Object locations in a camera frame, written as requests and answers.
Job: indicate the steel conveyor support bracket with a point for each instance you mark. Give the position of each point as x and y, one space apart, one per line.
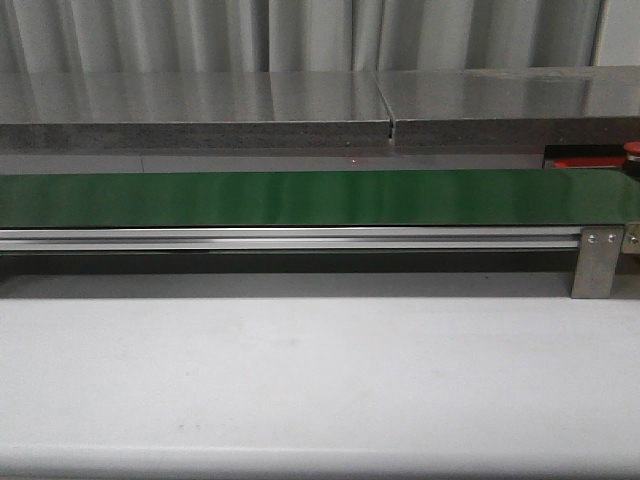
598 254

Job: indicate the grey pleated curtain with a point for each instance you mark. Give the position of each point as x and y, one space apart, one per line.
222 36

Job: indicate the right stainless steel table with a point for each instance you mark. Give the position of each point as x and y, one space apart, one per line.
533 107

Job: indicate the stainless steel table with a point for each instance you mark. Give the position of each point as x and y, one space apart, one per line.
533 107
171 111

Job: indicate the aluminium conveyor side rail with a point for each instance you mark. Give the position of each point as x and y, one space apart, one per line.
286 239

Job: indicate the green conveyor belt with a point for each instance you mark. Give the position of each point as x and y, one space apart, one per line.
318 198

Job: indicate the small steel end bracket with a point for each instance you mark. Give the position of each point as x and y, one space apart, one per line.
631 242

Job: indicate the red bin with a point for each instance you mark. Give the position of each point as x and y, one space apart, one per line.
602 162

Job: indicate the left stainless steel table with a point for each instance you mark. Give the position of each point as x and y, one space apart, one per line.
171 111

